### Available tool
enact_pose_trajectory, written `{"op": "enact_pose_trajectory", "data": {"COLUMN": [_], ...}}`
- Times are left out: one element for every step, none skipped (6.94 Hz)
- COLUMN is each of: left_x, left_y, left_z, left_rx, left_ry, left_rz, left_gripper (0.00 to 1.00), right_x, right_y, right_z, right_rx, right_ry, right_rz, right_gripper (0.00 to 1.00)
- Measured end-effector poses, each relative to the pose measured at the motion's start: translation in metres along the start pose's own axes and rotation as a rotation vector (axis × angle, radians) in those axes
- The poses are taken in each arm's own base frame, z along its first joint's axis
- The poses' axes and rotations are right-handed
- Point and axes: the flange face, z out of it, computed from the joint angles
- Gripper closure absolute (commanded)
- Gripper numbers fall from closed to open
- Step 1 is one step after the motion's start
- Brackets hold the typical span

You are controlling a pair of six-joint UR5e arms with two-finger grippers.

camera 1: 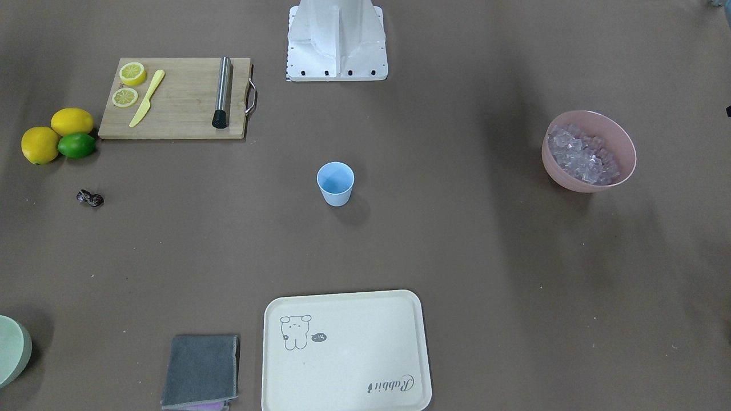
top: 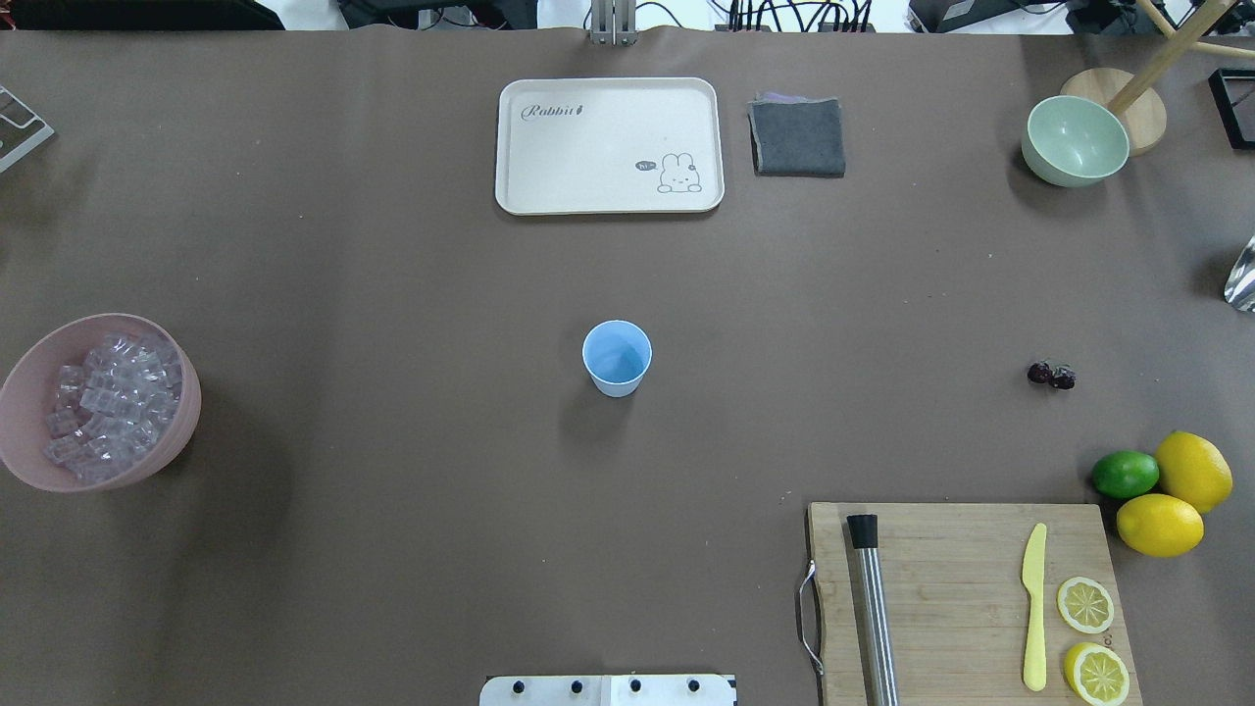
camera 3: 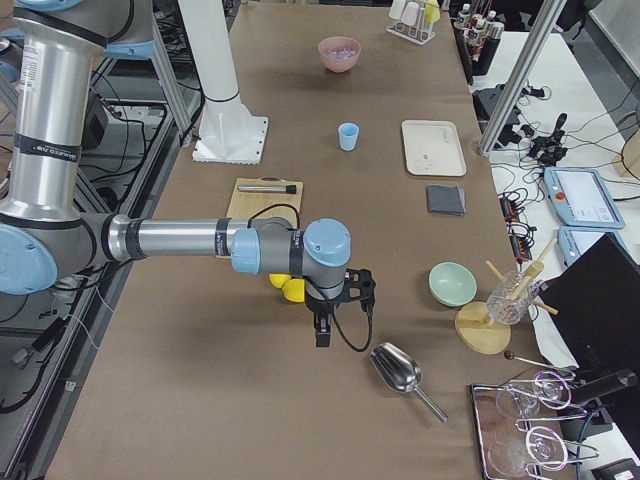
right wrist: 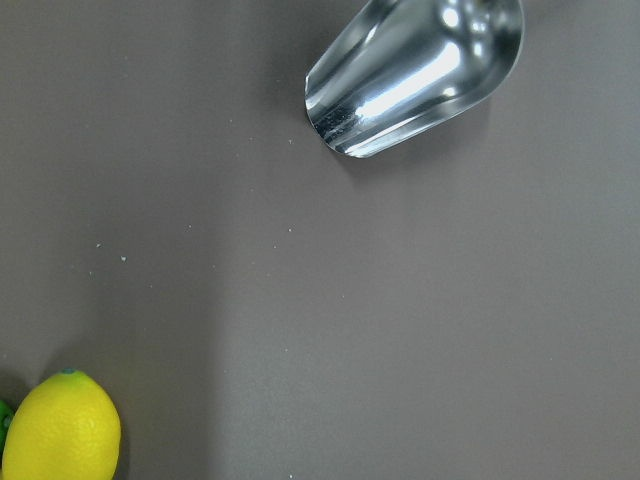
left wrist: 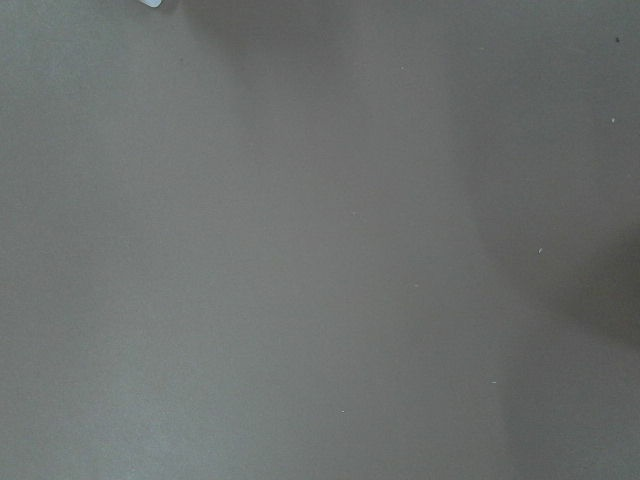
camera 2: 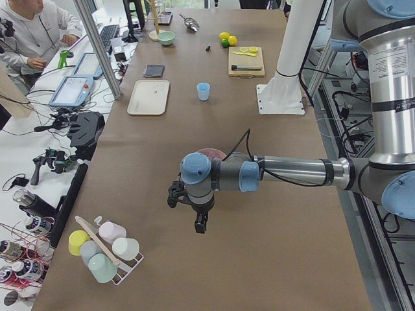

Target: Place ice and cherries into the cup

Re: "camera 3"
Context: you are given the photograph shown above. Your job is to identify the wooden cutting board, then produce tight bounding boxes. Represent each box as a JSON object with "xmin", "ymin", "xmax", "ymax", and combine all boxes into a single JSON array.
[{"xmin": 226, "ymin": 177, "xmax": 304, "ymax": 219}]

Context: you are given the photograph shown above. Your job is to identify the pink bowl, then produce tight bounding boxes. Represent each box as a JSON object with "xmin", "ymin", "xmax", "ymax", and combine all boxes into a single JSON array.
[{"xmin": 317, "ymin": 36, "xmax": 362, "ymax": 73}]

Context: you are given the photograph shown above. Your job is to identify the pile of clear ice cubes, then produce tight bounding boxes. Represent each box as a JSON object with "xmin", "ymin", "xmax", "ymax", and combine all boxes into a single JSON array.
[{"xmin": 325, "ymin": 46, "xmax": 359, "ymax": 61}]

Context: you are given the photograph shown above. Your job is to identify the grey folded cloth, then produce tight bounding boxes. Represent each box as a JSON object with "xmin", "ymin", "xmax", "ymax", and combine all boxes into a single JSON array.
[{"xmin": 426, "ymin": 184, "xmax": 466, "ymax": 216}]

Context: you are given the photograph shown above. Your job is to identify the light blue plastic cup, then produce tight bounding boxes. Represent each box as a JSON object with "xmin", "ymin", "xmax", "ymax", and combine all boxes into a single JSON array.
[{"xmin": 338, "ymin": 122, "xmax": 360, "ymax": 152}]

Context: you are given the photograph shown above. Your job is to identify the mint green bowl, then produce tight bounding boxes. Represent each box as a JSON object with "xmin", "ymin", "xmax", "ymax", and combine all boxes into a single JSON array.
[{"xmin": 428, "ymin": 262, "xmax": 477, "ymax": 307}]

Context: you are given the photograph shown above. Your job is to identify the cream serving tray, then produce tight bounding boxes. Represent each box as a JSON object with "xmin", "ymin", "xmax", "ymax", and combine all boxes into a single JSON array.
[{"xmin": 401, "ymin": 120, "xmax": 467, "ymax": 177}]

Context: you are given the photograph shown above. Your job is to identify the clear textured glass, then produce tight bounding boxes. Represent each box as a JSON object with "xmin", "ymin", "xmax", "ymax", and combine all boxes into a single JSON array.
[{"xmin": 486, "ymin": 271, "xmax": 541, "ymax": 325}]

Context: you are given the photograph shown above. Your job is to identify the yellow lemon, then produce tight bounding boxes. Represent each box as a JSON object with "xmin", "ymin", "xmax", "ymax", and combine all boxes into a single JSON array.
[
  {"xmin": 281, "ymin": 277, "xmax": 305, "ymax": 303},
  {"xmin": 269, "ymin": 273, "xmax": 291, "ymax": 289}
]

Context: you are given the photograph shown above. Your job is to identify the black mirrored tray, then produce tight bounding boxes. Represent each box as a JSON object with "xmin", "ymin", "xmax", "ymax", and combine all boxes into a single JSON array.
[{"xmin": 470, "ymin": 384, "xmax": 600, "ymax": 479}]

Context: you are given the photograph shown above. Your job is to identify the blue teach pendant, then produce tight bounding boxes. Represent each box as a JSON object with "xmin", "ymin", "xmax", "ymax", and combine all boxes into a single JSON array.
[
  {"xmin": 557, "ymin": 226, "xmax": 622, "ymax": 267},
  {"xmin": 543, "ymin": 167, "xmax": 626, "ymax": 230}
]

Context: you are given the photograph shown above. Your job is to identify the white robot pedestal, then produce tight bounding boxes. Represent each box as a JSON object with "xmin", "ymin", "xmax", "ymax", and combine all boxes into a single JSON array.
[{"xmin": 179, "ymin": 0, "xmax": 268, "ymax": 165}]

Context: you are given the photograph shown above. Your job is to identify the steel ice scoop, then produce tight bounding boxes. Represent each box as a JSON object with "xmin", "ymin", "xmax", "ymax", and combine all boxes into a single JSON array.
[{"xmin": 369, "ymin": 342, "xmax": 448, "ymax": 423}]

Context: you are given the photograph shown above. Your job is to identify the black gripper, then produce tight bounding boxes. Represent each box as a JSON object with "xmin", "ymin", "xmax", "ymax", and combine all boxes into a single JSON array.
[{"xmin": 305, "ymin": 268, "xmax": 376, "ymax": 348}]

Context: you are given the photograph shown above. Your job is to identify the white wire cup rack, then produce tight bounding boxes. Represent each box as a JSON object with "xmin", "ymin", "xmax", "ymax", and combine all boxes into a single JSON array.
[{"xmin": 386, "ymin": 0, "xmax": 441, "ymax": 46}]

